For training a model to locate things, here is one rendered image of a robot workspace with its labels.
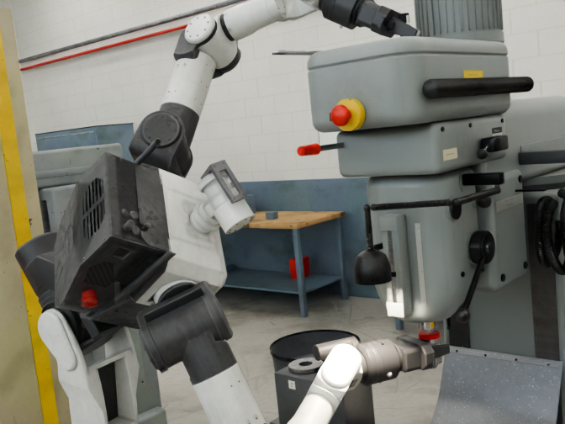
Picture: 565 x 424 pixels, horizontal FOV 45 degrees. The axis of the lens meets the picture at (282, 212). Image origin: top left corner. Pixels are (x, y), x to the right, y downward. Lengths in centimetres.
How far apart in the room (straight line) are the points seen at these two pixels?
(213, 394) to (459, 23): 96
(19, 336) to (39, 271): 123
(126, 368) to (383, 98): 85
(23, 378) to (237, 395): 172
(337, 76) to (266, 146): 610
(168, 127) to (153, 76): 726
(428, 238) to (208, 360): 51
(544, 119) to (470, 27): 37
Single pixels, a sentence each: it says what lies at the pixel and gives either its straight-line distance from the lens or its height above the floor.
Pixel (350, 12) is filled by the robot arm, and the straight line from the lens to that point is 150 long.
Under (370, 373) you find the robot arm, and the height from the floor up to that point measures 123.
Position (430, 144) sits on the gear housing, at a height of 169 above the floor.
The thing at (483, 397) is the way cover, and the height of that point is 99.
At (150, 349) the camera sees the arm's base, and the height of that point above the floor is 139.
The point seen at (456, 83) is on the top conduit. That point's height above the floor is 180.
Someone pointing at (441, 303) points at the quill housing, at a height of 136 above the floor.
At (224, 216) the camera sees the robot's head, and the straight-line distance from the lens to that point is 130.
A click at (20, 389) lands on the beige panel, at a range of 288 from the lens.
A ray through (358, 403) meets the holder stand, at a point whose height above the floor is 107.
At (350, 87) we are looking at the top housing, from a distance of 132.
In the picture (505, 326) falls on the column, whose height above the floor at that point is 117.
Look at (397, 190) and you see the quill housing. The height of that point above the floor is 160.
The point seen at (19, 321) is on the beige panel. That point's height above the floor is 112.
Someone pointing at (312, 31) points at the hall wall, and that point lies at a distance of 698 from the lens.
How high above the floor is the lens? 175
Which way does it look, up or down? 7 degrees down
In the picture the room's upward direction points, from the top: 6 degrees counter-clockwise
